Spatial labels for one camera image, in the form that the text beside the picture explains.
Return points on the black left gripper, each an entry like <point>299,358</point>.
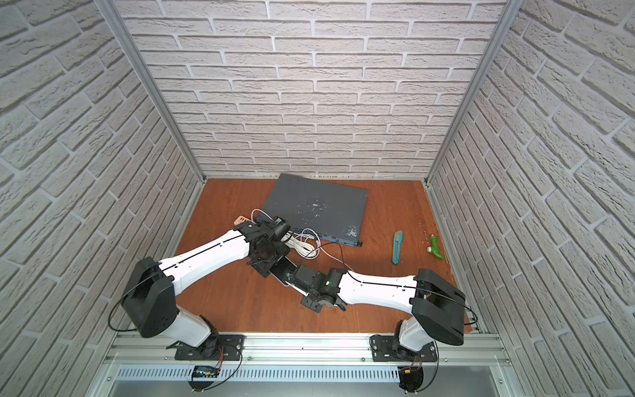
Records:
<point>280,227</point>

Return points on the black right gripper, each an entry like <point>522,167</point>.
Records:
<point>288,270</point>

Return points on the black smartphone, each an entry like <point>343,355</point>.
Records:
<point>283,270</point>

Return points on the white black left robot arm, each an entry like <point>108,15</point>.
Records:
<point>149,299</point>

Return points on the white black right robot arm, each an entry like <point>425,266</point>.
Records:
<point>437,307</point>

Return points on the pink power strip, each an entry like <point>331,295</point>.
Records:
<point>241,219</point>

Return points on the teal utility knife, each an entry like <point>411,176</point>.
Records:
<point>397,247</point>

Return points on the left small circuit board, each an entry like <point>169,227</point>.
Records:
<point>205,372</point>

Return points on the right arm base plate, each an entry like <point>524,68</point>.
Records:
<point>386,348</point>

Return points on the green screwdriver handle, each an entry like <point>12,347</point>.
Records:
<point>434,248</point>

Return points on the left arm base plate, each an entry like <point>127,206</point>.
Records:
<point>227,347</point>

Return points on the aluminium front rail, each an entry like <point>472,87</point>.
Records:
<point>291,357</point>

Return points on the aluminium corner post left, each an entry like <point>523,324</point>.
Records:
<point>117,25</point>

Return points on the aluminium corner post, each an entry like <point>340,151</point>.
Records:
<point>499,34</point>
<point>117,25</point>

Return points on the aluminium corner post right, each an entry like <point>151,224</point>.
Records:
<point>499,34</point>

